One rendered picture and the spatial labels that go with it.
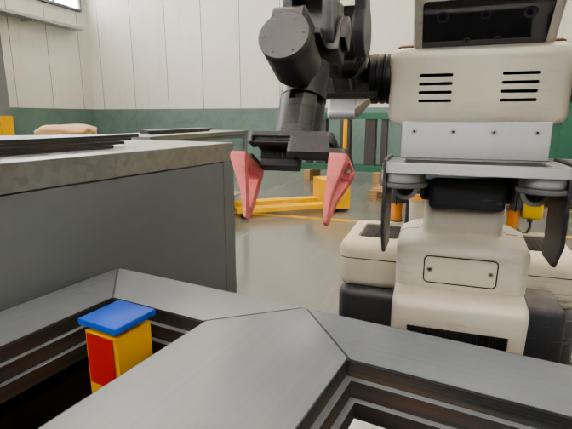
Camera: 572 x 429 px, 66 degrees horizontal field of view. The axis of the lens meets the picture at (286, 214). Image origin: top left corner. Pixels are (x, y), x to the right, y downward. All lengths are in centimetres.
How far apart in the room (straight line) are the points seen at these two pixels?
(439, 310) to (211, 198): 52
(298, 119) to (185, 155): 42
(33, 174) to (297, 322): 41
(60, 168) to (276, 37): 38
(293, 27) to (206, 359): 36
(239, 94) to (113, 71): 365
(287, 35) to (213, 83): 1090
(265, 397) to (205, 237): 61
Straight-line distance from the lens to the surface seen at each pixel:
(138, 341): 56
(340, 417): 46
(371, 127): 764
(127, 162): 80
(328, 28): 59
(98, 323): 54
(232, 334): 52
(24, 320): 63
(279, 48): 50
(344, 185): 53
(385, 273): 112
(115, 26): 1305
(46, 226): 72
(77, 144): 87
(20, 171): 69
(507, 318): 83
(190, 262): 96
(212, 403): 42
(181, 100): 1182
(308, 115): 53
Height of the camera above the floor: 111
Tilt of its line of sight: 12 degrees down
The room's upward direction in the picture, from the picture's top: straight up
